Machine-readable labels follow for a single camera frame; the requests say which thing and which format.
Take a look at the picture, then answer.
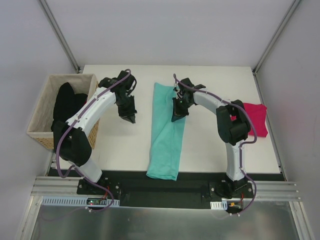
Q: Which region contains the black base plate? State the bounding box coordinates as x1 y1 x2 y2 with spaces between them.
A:
76 170 254 209

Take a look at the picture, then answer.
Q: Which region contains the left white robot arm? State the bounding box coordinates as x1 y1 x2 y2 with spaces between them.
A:
53 69 137 195

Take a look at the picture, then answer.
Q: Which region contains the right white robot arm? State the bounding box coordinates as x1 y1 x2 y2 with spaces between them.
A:
171 78 251 199

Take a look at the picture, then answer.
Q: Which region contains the teal t shirt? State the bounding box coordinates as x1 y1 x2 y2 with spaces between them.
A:
146 82 185 181

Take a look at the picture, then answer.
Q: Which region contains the wicker laundry basket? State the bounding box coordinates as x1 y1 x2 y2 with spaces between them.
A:
26 73 98 150

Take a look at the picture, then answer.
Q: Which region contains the aluminium rail frame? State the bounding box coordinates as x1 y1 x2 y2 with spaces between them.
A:
32 169 302 202

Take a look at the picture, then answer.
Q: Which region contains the left slotted cable duct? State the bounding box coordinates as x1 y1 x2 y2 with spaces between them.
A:
41 196 120 208

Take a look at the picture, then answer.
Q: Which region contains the black t shirt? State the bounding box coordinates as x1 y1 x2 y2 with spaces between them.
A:
51 82 88 131

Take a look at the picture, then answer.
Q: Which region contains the slotted cable duct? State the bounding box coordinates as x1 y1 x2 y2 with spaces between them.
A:
210 200 228 211
41 196 120 208

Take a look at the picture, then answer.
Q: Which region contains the right slotted cable duct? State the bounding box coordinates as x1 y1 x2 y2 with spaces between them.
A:
210 200 228 211

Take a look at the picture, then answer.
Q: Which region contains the folded pink t shirt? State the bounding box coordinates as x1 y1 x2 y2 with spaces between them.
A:
243 102 268 138

